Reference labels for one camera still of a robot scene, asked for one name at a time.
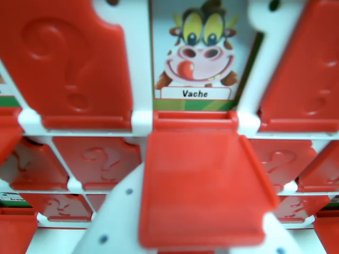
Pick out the red flap with smooth face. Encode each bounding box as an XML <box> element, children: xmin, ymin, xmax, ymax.
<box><xmin>138</xmin><ymin>110</ymin><xmax>280</xmax><ymax>251</ymax></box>

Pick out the red question mark flap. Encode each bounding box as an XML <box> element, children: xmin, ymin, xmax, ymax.
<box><xmin>0</xmin><ymin>0</ymin><xmax>133</xmax><ymax>131</ymax></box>
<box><xmin>257</xmin><ymin>0</ymin><xmax>339</xmax><ymax>133</ymax></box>

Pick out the red and white game board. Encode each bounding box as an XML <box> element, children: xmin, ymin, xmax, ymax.
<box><xmin>0</xmin><ymin>0</ymin><xmax>339</xmax><ymax>254</ymax></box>

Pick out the cow picture card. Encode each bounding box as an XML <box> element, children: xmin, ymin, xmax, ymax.
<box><xmin>149</xmin><ymin>0</ymin><xmax>265</xmax><ymax>112</ymax></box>

